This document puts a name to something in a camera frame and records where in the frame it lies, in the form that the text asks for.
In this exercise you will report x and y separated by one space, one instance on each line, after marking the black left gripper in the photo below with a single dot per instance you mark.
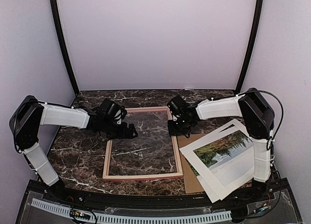
123 134

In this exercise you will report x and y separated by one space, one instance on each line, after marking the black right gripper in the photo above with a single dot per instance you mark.
172 131

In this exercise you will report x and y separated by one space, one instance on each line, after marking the clear acrylic sheet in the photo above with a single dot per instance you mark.
151 152

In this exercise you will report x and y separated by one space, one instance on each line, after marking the light wooden picture frame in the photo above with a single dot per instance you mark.
177 174

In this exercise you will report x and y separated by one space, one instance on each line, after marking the white mat board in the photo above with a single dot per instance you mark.
215 193

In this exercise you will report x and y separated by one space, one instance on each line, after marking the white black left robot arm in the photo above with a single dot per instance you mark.
31 114

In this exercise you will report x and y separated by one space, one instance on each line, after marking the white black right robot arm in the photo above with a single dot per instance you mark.
257 114

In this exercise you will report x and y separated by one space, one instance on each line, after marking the landscape photo print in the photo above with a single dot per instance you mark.
228 158

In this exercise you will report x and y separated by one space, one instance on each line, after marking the small circuit board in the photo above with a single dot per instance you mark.
76 214

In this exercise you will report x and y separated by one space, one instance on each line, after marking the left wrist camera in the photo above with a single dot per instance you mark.
120 115

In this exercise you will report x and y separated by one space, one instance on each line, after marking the grey slotted cable duct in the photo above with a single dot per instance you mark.
137 216

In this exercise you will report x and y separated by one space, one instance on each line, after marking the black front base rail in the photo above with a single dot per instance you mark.
169 194

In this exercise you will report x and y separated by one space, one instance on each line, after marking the black left corner post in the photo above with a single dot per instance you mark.
63 47

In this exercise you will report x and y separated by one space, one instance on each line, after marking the black corner post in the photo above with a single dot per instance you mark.
63 47
250 45

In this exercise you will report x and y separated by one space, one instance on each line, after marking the black right corner post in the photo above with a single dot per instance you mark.
250 45

